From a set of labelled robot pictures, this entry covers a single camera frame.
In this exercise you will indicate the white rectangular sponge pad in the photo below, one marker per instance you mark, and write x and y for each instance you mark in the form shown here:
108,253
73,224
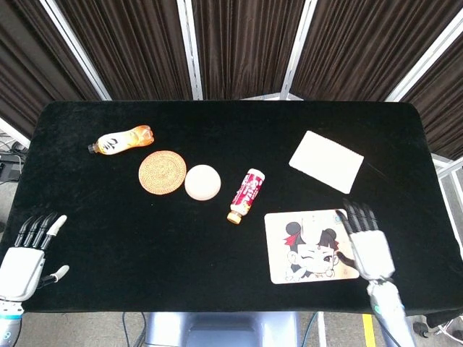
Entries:
325,161

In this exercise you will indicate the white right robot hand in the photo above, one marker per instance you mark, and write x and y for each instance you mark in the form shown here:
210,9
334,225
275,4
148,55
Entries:
372,254

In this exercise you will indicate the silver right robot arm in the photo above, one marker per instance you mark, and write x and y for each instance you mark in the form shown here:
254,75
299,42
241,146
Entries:
390,311

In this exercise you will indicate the round woven coaster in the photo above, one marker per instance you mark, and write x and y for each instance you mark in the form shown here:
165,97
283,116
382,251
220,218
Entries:
162,172

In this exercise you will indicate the orange tea bottle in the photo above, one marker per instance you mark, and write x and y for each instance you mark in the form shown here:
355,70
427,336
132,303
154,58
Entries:
119,141

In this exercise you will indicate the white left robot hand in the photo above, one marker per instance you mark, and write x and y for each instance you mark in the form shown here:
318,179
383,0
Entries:
21,269

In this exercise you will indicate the white metal frame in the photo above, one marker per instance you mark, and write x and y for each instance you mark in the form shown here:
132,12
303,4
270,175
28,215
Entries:
446,168

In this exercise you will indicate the black velvet tablecloth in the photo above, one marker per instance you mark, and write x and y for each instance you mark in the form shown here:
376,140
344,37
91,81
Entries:
231,126

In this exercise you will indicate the dark brown pleated curtain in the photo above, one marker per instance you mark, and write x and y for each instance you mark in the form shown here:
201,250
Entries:
29,72
361,47
126,47
246,47
445,108

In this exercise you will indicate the aluminium frame post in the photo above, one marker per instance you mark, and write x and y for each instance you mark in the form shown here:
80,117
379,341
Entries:
297,54
190,54
14,133
77,54
427,58

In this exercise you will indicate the cartoon girl mouse pad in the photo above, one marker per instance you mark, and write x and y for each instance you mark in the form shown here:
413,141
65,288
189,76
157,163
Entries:
278,253

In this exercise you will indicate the red white drink bottle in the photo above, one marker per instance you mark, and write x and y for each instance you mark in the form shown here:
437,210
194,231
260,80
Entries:
247,193

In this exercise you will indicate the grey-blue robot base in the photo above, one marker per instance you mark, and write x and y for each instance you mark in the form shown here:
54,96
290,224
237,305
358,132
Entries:
220,330

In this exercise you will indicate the yellow floor tape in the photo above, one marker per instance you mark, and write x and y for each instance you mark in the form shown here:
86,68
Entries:
368,330

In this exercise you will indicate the round white cap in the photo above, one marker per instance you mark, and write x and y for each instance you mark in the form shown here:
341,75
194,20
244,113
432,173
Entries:
202,182

